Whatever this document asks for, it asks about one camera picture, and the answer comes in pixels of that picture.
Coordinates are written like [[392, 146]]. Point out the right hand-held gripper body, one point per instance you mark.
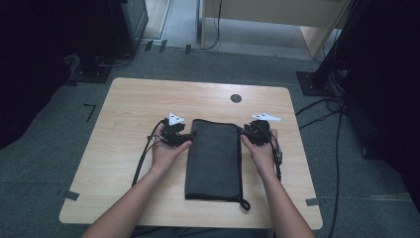
[[259, 132]]

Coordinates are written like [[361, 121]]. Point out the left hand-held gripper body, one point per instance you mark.
[[171, 132]]

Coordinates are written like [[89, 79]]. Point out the dark grey cloth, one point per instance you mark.
[[214, 162]]

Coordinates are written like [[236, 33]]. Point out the person's left hand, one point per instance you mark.
[[165, 155]]

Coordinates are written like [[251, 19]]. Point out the person's right hand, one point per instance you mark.
[[262, 157]]

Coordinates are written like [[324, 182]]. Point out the round black table grommet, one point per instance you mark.
[[235, 98]]

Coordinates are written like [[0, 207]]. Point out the black slanted metal stand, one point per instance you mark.
[[318, 79]]

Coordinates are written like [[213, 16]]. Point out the black angled floor tape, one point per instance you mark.
[[89, 110]]

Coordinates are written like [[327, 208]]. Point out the black floor tape strip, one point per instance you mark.
[[148, 45], [188, 49], [162, 46]]

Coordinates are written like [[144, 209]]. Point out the person's dark pants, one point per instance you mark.
[[198, 233]]

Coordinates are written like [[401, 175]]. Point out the dark cabinet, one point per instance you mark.
[[135, 20]]

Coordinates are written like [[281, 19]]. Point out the dark curtain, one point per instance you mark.
[[29, 66], [389, 99]]

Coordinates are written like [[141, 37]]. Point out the black stand with base plate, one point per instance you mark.
[[90, 71]]

